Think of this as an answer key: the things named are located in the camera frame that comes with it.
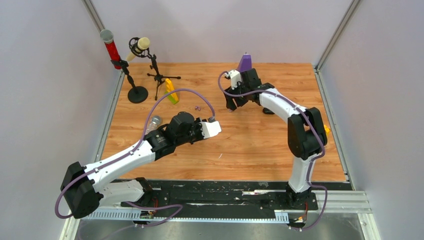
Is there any red microphone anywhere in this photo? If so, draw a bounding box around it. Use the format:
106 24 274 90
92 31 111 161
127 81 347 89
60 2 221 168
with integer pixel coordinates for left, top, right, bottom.
99 29 122 70

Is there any black earbud charging case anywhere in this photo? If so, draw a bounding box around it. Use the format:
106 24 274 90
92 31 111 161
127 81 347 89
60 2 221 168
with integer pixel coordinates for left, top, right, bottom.
262 108 275 115

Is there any purple metronome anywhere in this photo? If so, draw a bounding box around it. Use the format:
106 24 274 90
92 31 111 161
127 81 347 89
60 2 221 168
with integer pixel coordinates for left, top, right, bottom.
236 52 253 73

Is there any beige condenser microphone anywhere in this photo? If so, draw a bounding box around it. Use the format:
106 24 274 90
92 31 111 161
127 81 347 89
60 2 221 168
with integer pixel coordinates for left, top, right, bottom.
125 37 151 62

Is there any slotted cable duct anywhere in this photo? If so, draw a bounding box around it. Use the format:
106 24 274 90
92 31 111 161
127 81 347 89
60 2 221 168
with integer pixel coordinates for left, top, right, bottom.
87 209 290 223

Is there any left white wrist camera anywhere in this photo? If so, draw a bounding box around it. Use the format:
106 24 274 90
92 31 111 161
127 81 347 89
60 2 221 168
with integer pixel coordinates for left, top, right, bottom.
200 121 222 139

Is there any yellow green toy block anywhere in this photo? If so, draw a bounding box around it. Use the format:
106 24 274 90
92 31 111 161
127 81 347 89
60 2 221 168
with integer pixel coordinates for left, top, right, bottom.
164 78 180 105

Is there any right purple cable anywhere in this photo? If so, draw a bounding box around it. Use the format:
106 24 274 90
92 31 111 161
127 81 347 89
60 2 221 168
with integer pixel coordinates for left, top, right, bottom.
217 71 329 231

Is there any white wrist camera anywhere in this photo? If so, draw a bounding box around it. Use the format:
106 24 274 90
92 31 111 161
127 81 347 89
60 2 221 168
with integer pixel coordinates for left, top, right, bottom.
200 121 222 139
224 69 243 90

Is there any colourful toy truck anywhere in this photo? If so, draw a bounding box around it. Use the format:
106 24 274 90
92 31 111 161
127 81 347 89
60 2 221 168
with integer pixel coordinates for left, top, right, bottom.
324 125 331 134

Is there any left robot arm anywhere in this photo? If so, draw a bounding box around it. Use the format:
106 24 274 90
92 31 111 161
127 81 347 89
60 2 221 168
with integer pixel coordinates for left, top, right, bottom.
59 111 222 219

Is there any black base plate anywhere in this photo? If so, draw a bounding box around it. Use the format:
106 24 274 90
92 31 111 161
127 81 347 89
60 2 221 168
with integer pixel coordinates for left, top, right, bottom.
133 179 319 219

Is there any black round-base mic stand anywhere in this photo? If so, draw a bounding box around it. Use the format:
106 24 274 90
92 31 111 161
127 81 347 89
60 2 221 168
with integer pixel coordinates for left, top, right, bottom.
111 59 149 104

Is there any silver glitter microphone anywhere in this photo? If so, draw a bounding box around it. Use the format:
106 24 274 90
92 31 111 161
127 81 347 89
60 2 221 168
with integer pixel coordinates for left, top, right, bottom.
145 115 162 135

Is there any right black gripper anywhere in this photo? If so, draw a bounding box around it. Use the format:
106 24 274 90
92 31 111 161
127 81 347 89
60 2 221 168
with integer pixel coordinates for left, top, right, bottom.
223 80 250 111

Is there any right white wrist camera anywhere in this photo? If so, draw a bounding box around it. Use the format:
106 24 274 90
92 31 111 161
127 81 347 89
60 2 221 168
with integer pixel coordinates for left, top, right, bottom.
224 69 243 90

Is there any aluminium frame rail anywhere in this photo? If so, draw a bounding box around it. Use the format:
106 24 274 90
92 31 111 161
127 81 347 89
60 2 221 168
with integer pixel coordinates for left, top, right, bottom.
324 190 372 214

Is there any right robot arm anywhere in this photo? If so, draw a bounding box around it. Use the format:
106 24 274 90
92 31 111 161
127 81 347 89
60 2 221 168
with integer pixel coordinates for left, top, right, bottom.
220 68 328 209

